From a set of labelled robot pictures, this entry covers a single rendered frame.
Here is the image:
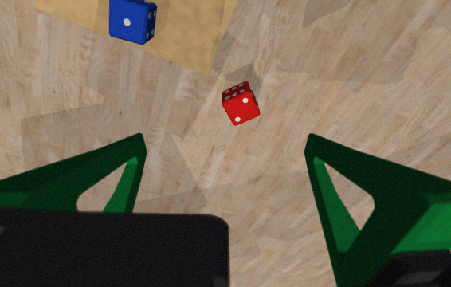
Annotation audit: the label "tan flat mat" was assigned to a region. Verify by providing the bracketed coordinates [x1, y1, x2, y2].
[35, 0, 237, 76]

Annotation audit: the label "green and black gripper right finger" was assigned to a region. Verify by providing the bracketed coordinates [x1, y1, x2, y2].
[304, 133, 451, 287]

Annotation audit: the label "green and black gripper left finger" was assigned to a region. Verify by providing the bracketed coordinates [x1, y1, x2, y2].
[0, 133, 147, 213]

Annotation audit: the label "blue die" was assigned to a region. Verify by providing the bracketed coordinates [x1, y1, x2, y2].
[109, 0, 157, 45]

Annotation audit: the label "red die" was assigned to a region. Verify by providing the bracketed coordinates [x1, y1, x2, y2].
[222, 81, 260, 126]

